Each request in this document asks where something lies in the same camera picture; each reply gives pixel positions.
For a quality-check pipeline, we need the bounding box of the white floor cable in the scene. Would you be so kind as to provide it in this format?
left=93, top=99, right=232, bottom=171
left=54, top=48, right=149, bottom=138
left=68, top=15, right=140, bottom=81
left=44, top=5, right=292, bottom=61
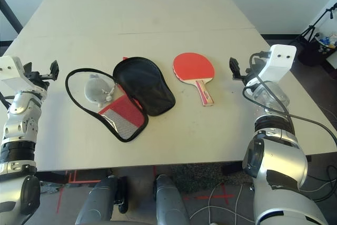
left=189, top=182, right=253, bottom=225

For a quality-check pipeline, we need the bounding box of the red ping-pong paddle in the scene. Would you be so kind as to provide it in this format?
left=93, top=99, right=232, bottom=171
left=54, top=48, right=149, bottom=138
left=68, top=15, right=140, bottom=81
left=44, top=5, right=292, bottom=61
left=172, top=52, right=216, bottom=107

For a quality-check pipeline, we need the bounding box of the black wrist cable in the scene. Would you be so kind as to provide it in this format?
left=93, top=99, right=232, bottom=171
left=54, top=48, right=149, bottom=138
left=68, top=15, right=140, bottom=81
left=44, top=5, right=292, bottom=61
left=242, top=50, right=337, bottom=146
left=0, top=92, right=13, bottom=110

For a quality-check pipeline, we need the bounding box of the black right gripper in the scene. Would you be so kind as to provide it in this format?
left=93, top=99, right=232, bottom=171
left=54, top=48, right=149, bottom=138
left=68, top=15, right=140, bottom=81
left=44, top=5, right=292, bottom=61
left=229, top=56, right=265, bottom=89

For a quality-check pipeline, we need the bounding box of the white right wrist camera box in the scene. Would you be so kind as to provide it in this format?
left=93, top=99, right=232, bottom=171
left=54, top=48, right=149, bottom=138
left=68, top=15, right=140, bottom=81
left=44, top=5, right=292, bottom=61
left=256, top=44, right=298, bottom=90

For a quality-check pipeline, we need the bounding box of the grey robot leg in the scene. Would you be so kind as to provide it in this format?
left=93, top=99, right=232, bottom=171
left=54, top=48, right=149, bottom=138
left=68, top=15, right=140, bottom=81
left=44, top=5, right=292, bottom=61
left=152, top=173, right=192, bottom=225
left=75, top=174, right=130, bottom=225

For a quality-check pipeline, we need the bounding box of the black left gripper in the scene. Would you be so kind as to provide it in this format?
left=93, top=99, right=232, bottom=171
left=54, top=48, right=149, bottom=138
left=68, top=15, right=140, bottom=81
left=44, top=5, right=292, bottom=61
left=23, top=60, right=59, bottom=90

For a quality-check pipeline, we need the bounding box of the grey robot left leg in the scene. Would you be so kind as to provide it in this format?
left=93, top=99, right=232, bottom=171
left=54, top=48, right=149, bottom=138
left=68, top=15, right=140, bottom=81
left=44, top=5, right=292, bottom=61
left=75, top=174, right=130, bottom=225

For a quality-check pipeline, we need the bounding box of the black bin with bottles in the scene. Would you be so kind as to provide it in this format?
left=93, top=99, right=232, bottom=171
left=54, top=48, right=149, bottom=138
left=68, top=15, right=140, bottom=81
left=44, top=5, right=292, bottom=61
left=297, top=32, right=337, bottom=66

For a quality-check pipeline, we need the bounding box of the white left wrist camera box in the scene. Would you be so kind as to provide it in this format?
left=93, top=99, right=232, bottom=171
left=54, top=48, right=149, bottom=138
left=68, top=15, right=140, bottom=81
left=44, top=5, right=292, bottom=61
left=0, top=55, right=36, bottom=96

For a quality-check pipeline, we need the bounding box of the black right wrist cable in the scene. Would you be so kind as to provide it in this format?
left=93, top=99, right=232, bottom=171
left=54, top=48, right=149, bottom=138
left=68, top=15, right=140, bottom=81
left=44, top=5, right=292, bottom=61
left=242, top=50, right=337, bottom=146

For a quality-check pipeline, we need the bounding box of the speckled black rubber mat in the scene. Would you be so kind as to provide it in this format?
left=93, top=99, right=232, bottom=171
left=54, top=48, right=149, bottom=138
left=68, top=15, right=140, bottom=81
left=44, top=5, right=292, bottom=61
left=171, top=163, right=253, bottom=193
left=39, top=180, right=66, bottom=197

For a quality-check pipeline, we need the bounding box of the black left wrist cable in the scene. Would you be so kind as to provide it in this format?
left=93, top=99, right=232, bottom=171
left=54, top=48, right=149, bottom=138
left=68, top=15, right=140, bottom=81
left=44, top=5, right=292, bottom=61
left=0, top=92, right=13, bottom=110

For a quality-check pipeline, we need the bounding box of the red black paddle case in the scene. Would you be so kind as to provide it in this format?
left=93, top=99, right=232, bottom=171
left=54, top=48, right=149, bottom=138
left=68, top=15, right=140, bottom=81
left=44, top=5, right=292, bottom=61
left=65, top=56, right=176, bottom=143

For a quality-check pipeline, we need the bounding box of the grey plush zipper charm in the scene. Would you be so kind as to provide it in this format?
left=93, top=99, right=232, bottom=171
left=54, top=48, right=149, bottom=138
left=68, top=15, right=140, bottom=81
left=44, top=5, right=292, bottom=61
left=83, top=73, right=118, bottom=103

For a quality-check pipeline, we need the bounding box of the grey robot right leg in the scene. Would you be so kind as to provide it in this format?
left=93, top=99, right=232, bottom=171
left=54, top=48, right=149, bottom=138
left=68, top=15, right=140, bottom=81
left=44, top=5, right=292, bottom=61
left=152, top=173, right=192, bottom=225

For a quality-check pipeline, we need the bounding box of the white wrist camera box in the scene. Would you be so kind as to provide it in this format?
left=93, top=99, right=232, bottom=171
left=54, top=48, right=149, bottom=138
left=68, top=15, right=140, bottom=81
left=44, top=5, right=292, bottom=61
left=0, top=55, right=36, bottom=96
left=256, top=44, right=298, bottom=90

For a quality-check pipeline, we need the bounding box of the black tripod stand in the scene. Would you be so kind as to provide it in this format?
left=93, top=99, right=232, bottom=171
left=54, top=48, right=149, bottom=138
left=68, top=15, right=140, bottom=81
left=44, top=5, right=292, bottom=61
left=289, top=2, right=337, bottom=52

